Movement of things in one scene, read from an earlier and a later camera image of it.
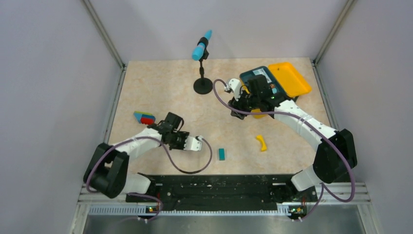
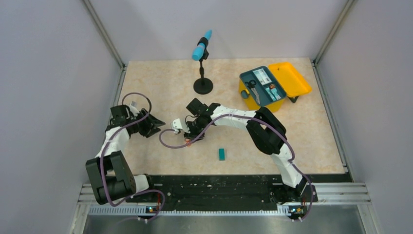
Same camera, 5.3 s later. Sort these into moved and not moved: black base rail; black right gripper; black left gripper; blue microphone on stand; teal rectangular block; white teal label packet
Moved: black right gripper; black left gripper
Not moved: white teal label packet; black base rail; blue microphone on stand; teal rectangular block
